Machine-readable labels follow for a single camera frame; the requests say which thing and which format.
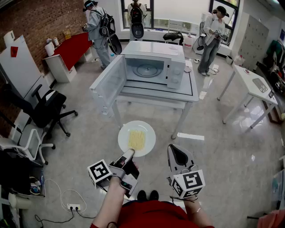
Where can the yellow box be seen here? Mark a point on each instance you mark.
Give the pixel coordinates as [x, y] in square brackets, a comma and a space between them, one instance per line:
[67, 35]

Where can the small red round object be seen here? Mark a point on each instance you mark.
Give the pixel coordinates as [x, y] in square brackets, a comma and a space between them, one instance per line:
[247, 71]

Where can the red-topped white bench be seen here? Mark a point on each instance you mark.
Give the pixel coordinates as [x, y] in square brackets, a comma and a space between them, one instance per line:
[71, 49]

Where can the white rolled sheet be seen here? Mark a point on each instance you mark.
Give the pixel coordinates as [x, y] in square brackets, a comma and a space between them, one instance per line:
[20, 201]

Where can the pink cloth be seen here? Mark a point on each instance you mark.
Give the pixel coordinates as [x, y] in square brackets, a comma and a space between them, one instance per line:
[271, 219]

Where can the white chair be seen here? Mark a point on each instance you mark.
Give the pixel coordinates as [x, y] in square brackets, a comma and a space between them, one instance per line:
[29, 139]

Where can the black bag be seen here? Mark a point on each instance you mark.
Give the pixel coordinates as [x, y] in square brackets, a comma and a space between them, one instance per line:
[173, 36]

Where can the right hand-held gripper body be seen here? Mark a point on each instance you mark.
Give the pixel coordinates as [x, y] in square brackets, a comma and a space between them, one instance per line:
[189, 181]

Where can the black shoe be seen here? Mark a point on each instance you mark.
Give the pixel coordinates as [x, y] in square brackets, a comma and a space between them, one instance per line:
[154, 195]
[141, 195]

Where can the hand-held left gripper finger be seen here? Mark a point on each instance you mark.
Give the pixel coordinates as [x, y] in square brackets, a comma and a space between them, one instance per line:
[128, 154]

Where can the white paper roll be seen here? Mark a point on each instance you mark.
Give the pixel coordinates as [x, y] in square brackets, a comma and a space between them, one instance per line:
[49, 49]

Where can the person's red top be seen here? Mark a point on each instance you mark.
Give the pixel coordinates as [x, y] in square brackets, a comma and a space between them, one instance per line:
[153, 214]

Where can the black-framed window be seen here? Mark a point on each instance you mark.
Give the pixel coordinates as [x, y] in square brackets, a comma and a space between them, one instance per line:
[178, 11]

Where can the person's left forearm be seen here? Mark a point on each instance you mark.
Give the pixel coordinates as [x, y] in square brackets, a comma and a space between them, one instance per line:
[109, 204]

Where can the white leaning board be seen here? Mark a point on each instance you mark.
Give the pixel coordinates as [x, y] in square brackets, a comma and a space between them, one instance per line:
[20, 69]

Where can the white table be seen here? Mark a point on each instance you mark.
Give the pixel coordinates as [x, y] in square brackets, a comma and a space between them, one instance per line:
[247, 82]
[191, 86]

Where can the black office chair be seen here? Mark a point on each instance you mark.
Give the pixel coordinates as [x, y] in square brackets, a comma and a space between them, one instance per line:
[47, 107]

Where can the grey tray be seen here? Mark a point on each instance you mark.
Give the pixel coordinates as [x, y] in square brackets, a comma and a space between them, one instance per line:
[260, 85]

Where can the white locker cabinet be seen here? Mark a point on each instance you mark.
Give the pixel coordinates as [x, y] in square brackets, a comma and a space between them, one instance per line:
[253, 42]

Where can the person's right forearm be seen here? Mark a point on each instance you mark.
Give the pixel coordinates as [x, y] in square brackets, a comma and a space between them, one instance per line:
[198, 216]

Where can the black phone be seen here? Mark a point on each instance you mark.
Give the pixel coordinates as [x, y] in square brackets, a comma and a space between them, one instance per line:
[271, 94]

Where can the white cup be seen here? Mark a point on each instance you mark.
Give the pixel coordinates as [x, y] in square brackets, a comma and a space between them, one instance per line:
[56, 41]

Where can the white round plate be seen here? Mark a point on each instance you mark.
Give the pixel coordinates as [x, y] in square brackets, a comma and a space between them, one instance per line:
[124, 135]

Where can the white microwave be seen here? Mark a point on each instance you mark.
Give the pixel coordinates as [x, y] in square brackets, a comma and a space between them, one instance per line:
[151, 53]

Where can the white plastic jug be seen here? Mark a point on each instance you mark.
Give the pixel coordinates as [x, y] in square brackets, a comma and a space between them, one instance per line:
[188, 42]

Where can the white power strip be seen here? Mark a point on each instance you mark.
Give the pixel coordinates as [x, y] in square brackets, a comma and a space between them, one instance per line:
[73, 206]

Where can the red paper sheet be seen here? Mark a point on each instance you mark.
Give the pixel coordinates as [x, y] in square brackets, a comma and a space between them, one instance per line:
[14, 51]

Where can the person's left hand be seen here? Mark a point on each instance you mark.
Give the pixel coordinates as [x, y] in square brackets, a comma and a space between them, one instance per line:
[135, 166]

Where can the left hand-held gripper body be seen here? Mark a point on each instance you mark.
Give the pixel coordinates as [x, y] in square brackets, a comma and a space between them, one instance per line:
[100, 171]

